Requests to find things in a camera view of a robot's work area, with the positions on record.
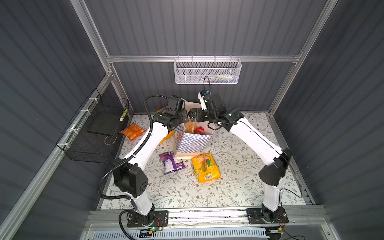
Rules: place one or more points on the red gummy snack bag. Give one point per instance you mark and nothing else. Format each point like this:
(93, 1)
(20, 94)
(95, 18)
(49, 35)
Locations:
(199, 131)

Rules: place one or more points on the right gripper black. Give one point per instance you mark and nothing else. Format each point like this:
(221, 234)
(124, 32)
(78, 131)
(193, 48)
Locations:
(198, 112)

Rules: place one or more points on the markers in white basket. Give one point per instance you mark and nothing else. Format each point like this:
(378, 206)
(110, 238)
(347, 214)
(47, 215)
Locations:
(219, 79)

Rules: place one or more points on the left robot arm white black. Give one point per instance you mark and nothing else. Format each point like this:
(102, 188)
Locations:
(130, 177)

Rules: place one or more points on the aluminium front rail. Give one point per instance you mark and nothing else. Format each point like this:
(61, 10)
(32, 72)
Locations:
(211, 217)

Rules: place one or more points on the yellow gummy bag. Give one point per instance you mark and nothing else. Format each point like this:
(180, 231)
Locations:
(205, 168)
(168, 136)

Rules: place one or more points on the white vent grille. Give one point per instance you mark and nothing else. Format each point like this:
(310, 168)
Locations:
(204, 233)

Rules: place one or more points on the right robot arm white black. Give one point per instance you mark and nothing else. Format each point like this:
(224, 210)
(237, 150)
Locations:
(276, 159)

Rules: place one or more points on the blue checkered paper bag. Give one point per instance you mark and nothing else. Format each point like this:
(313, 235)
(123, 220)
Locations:
(189, 145)

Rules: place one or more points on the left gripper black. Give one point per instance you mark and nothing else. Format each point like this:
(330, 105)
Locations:
(184, 118)

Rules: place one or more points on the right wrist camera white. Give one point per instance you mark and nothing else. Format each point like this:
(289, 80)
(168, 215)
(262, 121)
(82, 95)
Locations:
(204, 97)

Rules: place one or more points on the purple white snack bag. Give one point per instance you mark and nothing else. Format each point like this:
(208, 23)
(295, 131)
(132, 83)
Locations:
(171, 164)

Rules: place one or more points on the yellow gummy bag middle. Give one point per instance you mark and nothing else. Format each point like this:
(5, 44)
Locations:
(168, 136)

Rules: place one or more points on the black wire basket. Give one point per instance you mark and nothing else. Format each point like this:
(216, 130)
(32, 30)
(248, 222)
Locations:
(95, 135)

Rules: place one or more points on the white wire mesh basket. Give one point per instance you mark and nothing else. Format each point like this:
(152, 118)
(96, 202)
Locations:
(185, 69)

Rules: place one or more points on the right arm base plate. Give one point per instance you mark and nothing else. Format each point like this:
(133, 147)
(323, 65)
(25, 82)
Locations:
(265, 216)

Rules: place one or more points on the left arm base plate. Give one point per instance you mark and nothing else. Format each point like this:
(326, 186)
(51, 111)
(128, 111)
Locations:
(153, 219)

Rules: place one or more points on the yellow gummy bag front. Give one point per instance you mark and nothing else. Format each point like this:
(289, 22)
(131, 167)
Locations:
(205, 168)

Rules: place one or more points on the yellow marker in black basket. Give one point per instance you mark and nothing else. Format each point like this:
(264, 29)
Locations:
(123, 115)

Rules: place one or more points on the brown kraft pouch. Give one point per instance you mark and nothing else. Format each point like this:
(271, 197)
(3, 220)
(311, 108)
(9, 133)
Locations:
(190, 127)

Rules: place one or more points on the orange chip bag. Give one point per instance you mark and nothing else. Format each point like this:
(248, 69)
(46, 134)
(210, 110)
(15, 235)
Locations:
(133, 131)

